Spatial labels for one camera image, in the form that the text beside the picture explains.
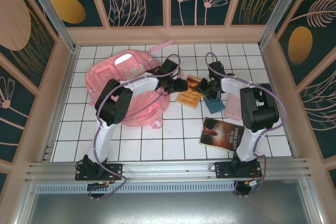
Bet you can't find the orange paperback book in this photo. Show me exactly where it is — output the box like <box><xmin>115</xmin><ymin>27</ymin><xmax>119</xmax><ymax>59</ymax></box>
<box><xmin>175</xmin><ymin>75</ymin><xmax>204</xmax><ymax>110</ymax></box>

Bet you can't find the blue notebook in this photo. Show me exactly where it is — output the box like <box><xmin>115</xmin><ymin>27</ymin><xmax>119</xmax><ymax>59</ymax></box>
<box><xmin>203</xmin><ymin>95</ymin><xmax>225</xmax><ymax>114</ymax></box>

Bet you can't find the pink pencil case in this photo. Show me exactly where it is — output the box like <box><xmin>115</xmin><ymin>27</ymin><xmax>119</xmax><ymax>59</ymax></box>
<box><xmin>224</xmin><ymin>94</ymin><xmax>244</xmax><ymax>122</ymax></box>

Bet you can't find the dark paperback book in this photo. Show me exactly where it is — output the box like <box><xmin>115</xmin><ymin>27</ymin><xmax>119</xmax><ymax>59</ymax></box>
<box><xmin>199</xmin><ymin>117</ymin><xmax>246</xmax><ymax>152</ymax></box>

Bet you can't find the pink student backpack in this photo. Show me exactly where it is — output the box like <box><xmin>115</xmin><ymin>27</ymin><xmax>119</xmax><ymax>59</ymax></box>
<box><xmin>85</xmin><ymin>39</ymin><xmax>185</xmax><ymax>130</ymax></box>

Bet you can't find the vented metal strip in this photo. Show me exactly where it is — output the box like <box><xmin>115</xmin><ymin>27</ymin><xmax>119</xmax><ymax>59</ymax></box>
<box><xmin>35</xmin><ymin>183</ymin><xmax>236</xmax><ymax>195</ymax></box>

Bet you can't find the grey metal sheet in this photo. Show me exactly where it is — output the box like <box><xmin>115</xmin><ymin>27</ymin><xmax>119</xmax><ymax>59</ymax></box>
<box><xmin>15</xmin><ymin>192</ymin><xmax>324</xmax><ymax>224</ymax></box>

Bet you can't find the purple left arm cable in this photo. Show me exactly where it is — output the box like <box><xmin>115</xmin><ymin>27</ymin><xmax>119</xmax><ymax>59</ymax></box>
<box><xmin>88</xmin><ymin>54</ymin><xmax>182</xmax><ymax>201</ymax></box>

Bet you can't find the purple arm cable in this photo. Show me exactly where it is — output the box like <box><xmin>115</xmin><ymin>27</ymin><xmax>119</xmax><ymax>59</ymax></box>
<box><xmin>205</xmin><ymin>52</ymin><xmax>287</xmax><ymax>198</ymax></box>
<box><xmin>88</xmin><ymin>54</ymin><xmax>182</xmax><ymax>201</ymax></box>

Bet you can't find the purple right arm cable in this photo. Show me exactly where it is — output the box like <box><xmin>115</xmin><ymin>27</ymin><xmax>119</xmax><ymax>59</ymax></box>
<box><xmin>205</xmin><ymin>52</ymin><xmax>287</xmax><ymax>198</ymax></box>

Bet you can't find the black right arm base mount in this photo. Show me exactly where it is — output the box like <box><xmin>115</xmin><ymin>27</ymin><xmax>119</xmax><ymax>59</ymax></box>
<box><xmin>214</xmin><ymin>158</ymin><xmax>263</xmax><ymax>180</ymax></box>

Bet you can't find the aluminium mounting rail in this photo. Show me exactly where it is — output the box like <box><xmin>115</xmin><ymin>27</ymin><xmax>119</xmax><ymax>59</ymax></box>
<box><xmin>25</xmin><ymin>157</ymin><xmax>313</xmax><ymax>183</ymax></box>

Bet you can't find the aluminium corner post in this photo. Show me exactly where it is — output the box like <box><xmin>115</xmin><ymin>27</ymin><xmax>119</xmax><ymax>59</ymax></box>
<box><xmin>258</xmin><ymin>0</ymin><xmax>300</xmax><ymax>49</ymax></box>
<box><xmin>22</xmin><ymin>0</ymin><xmax>80</xmax><ymax>52</ymax></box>

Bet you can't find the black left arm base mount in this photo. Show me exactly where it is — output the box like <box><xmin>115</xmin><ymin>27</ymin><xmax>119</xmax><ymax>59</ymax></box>
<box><xmin>75</xmin><ymin>155</ymin><xmax>123</xmax><ymax>182</ymax></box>

